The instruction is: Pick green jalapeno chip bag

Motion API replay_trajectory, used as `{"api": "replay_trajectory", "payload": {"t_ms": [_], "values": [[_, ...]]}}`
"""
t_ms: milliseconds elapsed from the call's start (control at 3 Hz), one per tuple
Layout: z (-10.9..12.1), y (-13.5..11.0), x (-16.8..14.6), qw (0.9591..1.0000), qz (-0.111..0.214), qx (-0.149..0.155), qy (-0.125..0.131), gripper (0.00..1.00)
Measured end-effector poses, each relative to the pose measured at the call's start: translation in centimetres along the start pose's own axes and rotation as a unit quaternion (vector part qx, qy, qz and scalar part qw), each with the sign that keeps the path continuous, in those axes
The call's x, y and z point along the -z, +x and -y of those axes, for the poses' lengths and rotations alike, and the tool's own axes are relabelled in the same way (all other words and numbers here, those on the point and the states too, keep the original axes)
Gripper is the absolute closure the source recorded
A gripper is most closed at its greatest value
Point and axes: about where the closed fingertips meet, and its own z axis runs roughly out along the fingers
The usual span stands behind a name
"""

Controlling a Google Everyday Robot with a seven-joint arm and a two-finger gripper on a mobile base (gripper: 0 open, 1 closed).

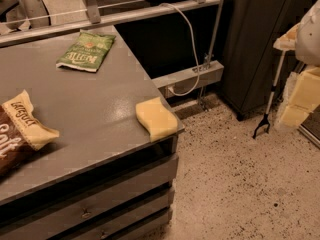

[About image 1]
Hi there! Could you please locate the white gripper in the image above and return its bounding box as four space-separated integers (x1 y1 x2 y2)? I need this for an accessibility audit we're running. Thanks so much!
280 0 320 128

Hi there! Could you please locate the green jalapeno chip bag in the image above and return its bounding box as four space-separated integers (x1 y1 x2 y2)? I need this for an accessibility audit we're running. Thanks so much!
56 31 116 73

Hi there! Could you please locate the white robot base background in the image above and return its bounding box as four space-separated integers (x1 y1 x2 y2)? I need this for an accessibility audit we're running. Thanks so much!
0 0 52 32

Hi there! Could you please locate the brown salt chip bag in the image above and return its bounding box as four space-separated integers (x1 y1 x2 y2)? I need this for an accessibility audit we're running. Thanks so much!
0 90 59 176

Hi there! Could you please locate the reacher grabber tool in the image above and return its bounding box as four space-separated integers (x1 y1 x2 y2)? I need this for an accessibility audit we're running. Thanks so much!
252 51 286 139

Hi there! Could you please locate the yellow sponge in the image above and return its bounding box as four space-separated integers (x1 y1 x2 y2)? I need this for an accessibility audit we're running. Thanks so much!
135 97 178 142

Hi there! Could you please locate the grey wooden drawer unit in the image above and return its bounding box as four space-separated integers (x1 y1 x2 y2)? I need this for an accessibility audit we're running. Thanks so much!
0 135 180 240

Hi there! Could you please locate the grey metal table frame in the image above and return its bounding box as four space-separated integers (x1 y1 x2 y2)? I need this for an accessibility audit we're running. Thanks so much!
0 0 224 105

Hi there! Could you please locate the white cable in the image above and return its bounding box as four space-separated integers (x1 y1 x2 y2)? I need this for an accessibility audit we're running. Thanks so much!
159 2 202 97

